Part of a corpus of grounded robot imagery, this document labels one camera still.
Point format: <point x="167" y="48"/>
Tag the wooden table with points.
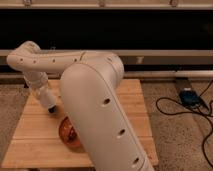
<point x="36" y="143"/>

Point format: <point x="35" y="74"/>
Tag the black eraser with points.
<point x="52" y="109"/>

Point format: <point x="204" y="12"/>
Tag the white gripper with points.
<point x="37" y="82"/>

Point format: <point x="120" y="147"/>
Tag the white ceramic cup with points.
<point x="46" y="98"/>

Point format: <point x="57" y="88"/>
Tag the orange bowl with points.
<point x="68" y="134"/>

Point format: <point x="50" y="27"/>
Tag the blue device on floor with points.
<point x="189" y="98"/>

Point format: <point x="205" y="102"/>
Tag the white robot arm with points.
<point x="88" y="91"/>

